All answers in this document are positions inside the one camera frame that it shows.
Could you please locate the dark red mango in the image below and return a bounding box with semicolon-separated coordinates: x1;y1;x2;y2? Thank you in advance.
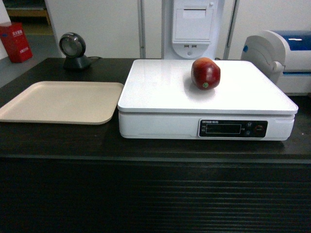
191;57;221;90

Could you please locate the white checkout scale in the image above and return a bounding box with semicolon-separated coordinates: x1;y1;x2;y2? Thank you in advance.
118;60;298;141

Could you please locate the black checkout counter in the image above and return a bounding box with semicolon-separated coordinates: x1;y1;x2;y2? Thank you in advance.
0;97;311;233

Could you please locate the beige plastic tray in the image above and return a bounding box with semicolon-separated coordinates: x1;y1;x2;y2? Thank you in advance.
0;81;123;125

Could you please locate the white receipt printer kiosk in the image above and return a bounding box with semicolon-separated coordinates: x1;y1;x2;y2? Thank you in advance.
161;0;225;60

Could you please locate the black barcode scanner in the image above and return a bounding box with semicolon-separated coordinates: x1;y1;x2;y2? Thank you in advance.
59;33;91;71

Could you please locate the white blue label printer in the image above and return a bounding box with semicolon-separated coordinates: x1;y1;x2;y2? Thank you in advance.
241;30;311;95

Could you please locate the red fire extinguisher box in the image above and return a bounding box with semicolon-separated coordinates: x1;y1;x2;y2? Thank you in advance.
0;22;33;63

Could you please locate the wooden table in background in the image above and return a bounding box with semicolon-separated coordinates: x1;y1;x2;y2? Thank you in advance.
6;6;51;25

